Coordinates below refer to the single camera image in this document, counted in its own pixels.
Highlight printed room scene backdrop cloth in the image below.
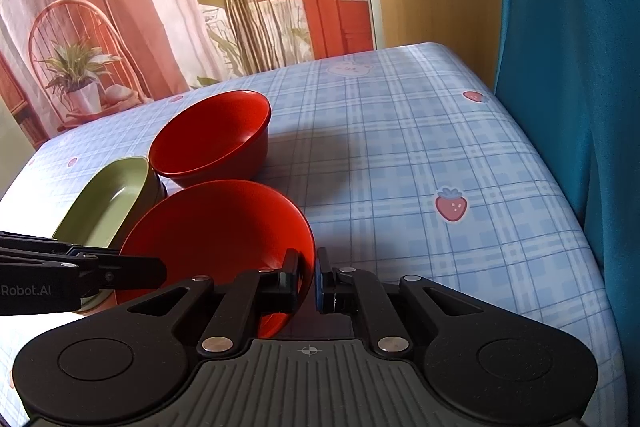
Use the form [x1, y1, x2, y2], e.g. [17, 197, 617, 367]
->
[0, 0, 378, 148]

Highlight grey white panel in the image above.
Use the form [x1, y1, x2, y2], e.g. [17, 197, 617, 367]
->
[0, 99, 38, 202]

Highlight blue plaid strawberry tablecloth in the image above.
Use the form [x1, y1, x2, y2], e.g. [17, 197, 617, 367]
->
[0, 42, 626, 427]

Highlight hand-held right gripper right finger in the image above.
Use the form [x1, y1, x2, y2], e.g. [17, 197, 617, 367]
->
[314, 247, 506, 355]

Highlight green plate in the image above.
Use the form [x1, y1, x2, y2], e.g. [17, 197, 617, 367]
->
[51, 157, 167, 313]

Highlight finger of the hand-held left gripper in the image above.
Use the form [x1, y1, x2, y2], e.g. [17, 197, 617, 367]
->
[0, 231, 99, 259]
[0, 251, 167, 292]

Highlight blue curtain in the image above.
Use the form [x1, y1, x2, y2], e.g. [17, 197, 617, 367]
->
[492, 0, 640, 427]

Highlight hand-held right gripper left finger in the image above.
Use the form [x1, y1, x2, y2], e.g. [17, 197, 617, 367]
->
[120, 248, 306, 355]

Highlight red bowl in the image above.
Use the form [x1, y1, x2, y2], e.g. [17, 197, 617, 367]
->
[148, 90, 272, 188]
[119, 179, 317, 339]

